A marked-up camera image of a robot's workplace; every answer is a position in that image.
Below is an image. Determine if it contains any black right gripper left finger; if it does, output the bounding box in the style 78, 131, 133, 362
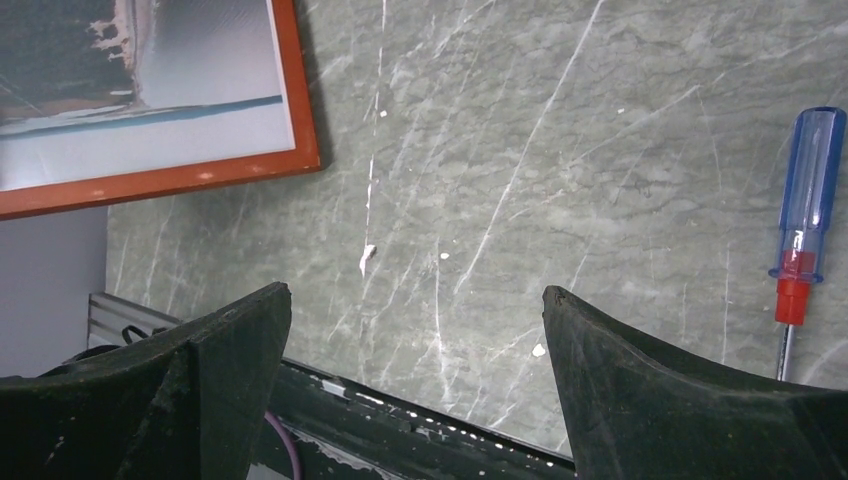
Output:
1, 282, 292, 479

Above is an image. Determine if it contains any orange wooden picture frame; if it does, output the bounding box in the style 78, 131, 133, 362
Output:
0, 0, 323, 222

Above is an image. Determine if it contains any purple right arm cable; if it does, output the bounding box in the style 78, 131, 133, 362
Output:
263, 410, 303, 480

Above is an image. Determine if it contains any aluminium frame rail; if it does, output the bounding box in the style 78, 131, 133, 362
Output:
87, 292, 181, 348

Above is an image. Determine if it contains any blue red screwdriver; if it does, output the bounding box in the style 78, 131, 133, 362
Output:
769, 106, 847, 381

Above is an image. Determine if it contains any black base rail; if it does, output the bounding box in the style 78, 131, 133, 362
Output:
254, 360, 577, 479

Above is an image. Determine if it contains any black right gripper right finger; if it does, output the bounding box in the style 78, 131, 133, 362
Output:
542, 285, 847, 479

